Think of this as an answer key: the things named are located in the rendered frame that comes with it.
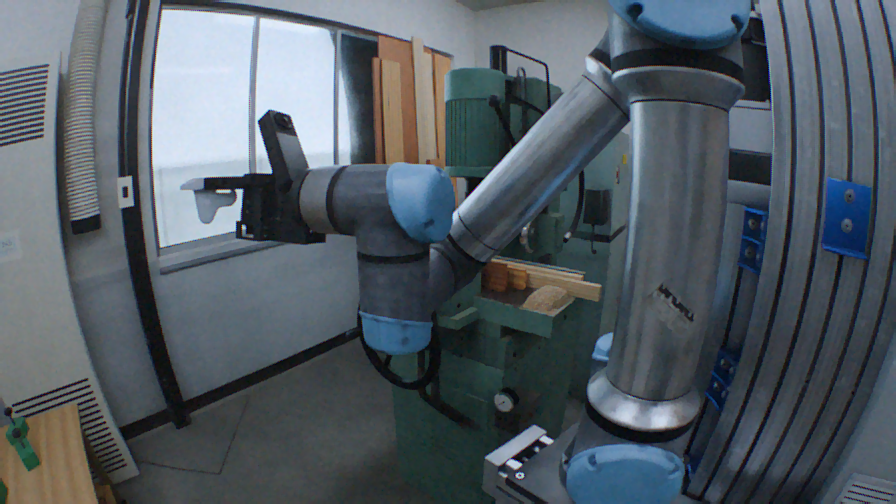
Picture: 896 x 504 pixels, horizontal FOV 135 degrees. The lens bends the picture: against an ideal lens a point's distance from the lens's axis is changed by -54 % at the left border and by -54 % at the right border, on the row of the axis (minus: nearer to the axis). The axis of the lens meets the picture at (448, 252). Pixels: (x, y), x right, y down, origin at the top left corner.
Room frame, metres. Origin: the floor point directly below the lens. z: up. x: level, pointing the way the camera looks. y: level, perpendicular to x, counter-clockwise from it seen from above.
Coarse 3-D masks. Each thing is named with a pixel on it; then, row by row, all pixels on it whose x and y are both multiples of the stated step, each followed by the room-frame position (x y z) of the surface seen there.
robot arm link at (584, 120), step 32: (608, 32) 0.39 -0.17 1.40; (608, 64) 0.39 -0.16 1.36; (576, 96) 0.41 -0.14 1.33; (608, 96) 0.40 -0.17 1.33; (544, 128) 0.43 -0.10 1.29; (576, 128) 0.41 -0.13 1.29; (608, 128) 0.41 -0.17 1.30; (512, 160) 0.45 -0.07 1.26; (544, 160) 0.42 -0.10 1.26; (576, 160) 0.42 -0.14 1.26; (480, 192) 0.46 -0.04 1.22; (512, 192) 0.44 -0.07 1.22; (544, 192) 0.43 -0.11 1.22; (480, 224) 0.45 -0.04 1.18; (512, 224) 0.45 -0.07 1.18; (448, 256) 0.46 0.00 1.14; (480, 256) 0.46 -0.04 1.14
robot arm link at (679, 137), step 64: (640, 0) 0.23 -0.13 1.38; (704, 0) 0.22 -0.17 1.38; (640, 64) 0.26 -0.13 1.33; (704, 64) 0.23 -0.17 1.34; (640, 128) 0.28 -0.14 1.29; (704, 128) 0.24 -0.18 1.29; (640, 192) 0.27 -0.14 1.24; (704, 192) 0.24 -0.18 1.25; (640, 256) 0.27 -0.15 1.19; (704, 256) 0.24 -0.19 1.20; (640, 320) 0.26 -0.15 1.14; (704, 320) 0.25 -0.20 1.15; (640, 384) 0.25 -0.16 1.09; (576, 448) 0.28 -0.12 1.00; (640, 448) 0.22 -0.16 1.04
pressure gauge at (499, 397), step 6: (504, 390) 0.85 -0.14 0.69; (510, 390) 0.85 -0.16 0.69; (498, 396) 0.85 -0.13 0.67; (504, 396) 0.84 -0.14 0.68; (510, 396) 0.83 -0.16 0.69; (516, 396) 0.84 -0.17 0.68; (498, 402) 0.85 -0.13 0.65; (510, 402) 0.83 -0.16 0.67; (516, 402) 0.83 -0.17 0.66; (498, 408) 0.85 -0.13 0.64; (504, 408) 0.84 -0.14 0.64; (510, 408) 0.83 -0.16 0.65
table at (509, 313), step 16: (512, 288) 1.04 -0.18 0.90; (528, 288) 1.04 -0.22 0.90; (480, 304) 0.97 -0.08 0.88; (496, 304) 0.94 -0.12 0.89; (512, 304) 0.92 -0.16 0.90; (576, 304) 0.96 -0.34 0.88; (448, 320) 0.91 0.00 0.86; (464, 320) 0.92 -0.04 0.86; (496, 320) 0.94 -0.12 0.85; (512, 320) 0.91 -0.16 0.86; (528, 320) 0.88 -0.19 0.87; (544, 320) 0.85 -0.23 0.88; (560, 320) 0.88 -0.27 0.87; (544, 336) 0.85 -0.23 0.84
